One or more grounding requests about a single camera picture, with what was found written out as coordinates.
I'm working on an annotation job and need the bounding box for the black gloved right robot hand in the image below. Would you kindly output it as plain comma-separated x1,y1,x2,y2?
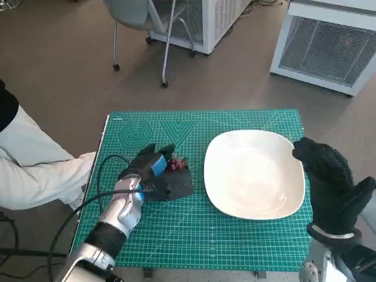
292,136,376,236

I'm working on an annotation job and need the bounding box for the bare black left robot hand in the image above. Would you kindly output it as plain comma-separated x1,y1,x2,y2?
117,143,177,184

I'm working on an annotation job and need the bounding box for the white square plate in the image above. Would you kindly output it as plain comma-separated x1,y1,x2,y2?
203,129,306,220

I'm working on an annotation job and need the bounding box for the green cutting mat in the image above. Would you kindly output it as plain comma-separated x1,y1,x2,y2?
69,108,312,270

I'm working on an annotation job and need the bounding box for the person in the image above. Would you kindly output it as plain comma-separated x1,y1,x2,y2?
0,79,98,211

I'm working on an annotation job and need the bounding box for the white mesh cabinet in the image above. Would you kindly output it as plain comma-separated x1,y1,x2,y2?
269,0,376,98
146,0,254,57

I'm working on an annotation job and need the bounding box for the grey office chair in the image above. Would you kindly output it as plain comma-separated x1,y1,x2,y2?
102,0,196,88

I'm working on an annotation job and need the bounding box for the chrome chair base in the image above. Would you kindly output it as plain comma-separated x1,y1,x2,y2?
0,0,26,10

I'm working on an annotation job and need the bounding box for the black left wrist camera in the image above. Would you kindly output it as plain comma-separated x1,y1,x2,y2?
140,167,194,203

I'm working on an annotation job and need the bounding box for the black floor cable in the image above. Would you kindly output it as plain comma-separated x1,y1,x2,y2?
0,248,68,260
0,211,20,260

